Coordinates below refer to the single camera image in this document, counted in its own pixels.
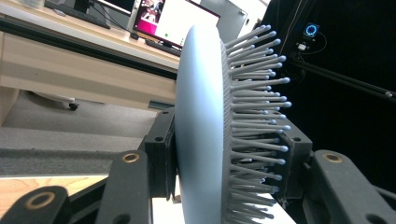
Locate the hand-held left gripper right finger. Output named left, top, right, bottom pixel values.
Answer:
left=275, top=119, right=314, bottom=201

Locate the light wooden desk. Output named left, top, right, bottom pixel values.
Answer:
left=0, top=0, right=181, bottom=125

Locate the green drawer handle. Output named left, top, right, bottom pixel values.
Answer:
left=148, top=99, right=176, bottom=111

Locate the dark computer monitor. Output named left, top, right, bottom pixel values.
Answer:
left=73, top=0, right=136, bottom=16

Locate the lit computer monitor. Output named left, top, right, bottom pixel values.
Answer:
left=133, top=0, right=221, bottom=49

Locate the black curtain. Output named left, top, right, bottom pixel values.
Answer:
left=261, top=0, right=396, bottom=194

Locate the light blue hairbrush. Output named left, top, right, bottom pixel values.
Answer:
left=174, top=22, right=293, bottom=224

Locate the small device with blue ring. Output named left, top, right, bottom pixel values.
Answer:
left=302, top=21, right=321, bottom=40

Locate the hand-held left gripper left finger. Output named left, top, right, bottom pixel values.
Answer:
left=143, top=106, right=180, bottom=201

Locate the office chair base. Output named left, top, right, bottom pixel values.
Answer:
left=26, top=91, right=79, bottom=111

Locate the small black keyboard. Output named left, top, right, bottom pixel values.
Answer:
left=144, top=38, right=182, bottom=58

